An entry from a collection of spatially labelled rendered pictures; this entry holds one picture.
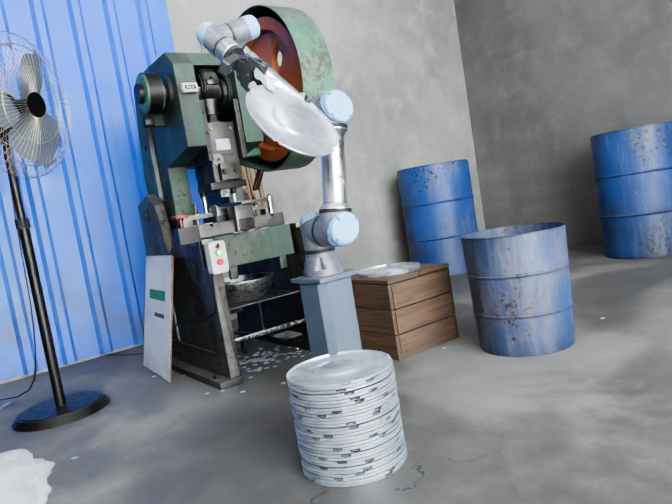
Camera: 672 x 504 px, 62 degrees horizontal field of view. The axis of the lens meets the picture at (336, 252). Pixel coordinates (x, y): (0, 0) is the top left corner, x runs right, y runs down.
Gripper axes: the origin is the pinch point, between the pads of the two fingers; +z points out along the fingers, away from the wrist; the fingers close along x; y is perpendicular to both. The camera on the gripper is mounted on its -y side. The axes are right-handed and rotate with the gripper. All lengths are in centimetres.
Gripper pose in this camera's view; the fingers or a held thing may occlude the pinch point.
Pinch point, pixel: (269, 91)
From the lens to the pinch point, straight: 170.3
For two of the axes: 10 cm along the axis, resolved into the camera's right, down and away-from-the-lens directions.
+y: 6.0, -1.7, 7.8
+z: 6.7, 6.5, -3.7
